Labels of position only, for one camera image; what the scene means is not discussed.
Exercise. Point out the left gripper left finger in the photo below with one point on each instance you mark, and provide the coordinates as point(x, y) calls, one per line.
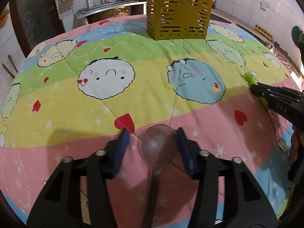
point(59, 203)

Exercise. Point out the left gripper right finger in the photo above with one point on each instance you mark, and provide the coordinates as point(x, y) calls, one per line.
point(228, 195)

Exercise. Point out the green handled fork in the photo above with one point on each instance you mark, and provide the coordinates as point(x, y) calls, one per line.
point(260, 92)

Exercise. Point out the person's right hand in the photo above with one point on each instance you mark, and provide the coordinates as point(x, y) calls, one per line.
point(297, 140)

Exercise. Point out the yellow egg tray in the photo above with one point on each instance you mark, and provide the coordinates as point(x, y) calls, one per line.
point(264, 32)

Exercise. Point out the colourful cartoon quilt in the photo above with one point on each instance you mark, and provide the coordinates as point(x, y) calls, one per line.
point(78, 91)

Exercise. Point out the yellow slotted utensil holder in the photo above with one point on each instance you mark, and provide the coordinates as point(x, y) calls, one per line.
point(178, 19)

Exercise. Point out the steel sink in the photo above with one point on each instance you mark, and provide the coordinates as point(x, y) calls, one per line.
point(104, 7)

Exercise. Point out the dark wooden door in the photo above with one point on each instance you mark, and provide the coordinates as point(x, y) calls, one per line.
point(34, 21)

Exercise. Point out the green round wall board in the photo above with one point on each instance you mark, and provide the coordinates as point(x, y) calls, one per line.
point(298, 37)

